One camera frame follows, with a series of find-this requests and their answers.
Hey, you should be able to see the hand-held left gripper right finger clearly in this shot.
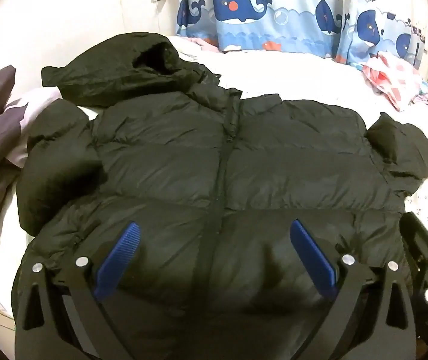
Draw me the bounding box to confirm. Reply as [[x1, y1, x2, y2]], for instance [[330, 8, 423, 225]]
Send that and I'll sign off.
[[291, 219, 421, 360]]

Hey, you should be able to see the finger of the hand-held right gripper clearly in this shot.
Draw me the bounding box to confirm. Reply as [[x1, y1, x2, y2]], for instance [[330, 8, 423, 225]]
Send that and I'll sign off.
[[399, 212, 428, 283]]

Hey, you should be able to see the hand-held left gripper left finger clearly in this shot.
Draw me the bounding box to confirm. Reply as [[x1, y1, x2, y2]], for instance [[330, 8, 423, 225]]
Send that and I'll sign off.
[[13, 221, 141, 360]]

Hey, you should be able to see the black puffer jacket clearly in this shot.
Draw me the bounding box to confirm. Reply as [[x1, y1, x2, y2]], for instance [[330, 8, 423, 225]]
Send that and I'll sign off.
[[15, 32, 428, 360]]

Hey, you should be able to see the pink checked cloth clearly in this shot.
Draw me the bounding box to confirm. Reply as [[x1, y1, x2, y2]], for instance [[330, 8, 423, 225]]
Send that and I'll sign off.
[[361, 50, 428, 112]]

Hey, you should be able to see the white quilt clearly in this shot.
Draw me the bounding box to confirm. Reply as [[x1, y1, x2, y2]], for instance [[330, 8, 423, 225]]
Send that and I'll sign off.
[[77, 34, 425, 121]]

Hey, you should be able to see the whale print curtain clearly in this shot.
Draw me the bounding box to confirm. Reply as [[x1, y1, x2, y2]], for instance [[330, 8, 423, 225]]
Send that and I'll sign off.
[[176, 0, 425, 71]]

